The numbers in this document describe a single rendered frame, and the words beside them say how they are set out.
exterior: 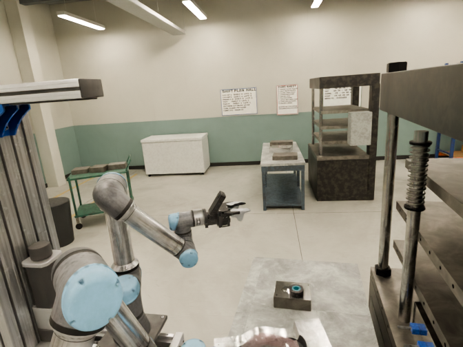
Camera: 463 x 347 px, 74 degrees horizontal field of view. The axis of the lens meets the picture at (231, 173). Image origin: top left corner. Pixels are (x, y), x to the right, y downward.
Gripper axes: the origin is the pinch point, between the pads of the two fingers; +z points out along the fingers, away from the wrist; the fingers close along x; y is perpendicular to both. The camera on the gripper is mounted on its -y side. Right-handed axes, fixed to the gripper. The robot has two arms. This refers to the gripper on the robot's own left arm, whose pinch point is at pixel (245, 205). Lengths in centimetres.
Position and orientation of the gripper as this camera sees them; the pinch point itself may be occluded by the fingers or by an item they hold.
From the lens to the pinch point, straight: 144.2
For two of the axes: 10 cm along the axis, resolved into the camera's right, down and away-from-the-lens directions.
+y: 0.3, 9.2, 3.9
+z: 9.6, -1.3, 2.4
